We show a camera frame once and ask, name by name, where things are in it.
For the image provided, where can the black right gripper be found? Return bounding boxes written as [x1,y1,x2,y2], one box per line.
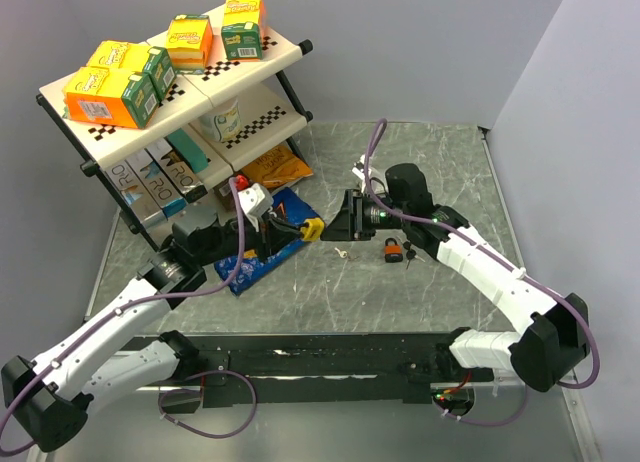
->
[318,189,409,242]

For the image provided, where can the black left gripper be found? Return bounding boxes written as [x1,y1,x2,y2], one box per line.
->
[197,209,303,266]

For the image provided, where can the silver yellow padlock keys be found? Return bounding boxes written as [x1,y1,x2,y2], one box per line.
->
[334,247,359,261]

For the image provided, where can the yellow padlock with key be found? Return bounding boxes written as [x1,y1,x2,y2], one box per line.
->
[298,217,325,242]

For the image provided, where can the orange padlock with keys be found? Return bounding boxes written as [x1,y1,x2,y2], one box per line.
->
[384,237,404,263]

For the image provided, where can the orange padlock key bunch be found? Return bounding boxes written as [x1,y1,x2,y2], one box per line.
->
[402,241,425,270]

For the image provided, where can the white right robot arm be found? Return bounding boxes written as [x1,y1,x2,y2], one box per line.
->
[321,163,590,392]

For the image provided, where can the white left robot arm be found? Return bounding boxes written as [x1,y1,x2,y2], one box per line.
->
[1,206,324,452]

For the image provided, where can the blue Doritos chip bag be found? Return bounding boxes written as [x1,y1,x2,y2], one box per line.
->
[229,188,325,296]

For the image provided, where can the yellow honey dijon chip bag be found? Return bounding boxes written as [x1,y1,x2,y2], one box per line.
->
[241,145,313,189]

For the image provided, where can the brown snack bag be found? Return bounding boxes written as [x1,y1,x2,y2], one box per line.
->
[213,172,257,212]

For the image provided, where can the teal box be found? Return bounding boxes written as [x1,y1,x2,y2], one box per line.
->
[166,129,209,174]

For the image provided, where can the white paper cup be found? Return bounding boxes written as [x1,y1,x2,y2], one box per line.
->
[198,97,242,142]

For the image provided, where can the middle white RO box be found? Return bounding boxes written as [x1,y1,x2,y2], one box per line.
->
[126,150,186,218]

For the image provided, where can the white ro box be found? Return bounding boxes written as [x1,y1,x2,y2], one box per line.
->
[126,150,186,218]
[106,161,166,229]

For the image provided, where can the beige two-tier shelf rack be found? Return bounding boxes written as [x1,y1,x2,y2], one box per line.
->
[36,29,313,248]

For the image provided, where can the left white RO box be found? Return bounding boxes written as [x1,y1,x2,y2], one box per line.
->
[106,161,166,229]

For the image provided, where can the green yellow sponge box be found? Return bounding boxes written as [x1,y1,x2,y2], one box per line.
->
[220,0,266,61]

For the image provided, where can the orange yellow sponge pack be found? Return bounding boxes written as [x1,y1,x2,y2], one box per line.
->
[165,14,213,71]

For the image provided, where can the front orange sponge box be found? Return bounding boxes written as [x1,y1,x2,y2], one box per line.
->
[62,66,159,129]

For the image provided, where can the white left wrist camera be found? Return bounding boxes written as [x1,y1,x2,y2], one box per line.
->
[238,183,273,232]

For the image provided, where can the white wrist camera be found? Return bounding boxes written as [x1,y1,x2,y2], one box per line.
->
[238,183,273,232]
[351,155,373,184]

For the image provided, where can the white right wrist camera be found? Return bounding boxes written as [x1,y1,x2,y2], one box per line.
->
[351,155,373,184]

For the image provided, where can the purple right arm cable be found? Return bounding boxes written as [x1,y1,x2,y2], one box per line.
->
[362,117,602,427]

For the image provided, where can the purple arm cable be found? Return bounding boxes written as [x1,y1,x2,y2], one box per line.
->
[0,177,259,456]
[362,117,602,427]

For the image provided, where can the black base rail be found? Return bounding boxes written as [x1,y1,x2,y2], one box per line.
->
[119,333,506,409]

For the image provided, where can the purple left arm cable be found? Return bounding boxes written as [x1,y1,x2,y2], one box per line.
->
[0,177,259,456]

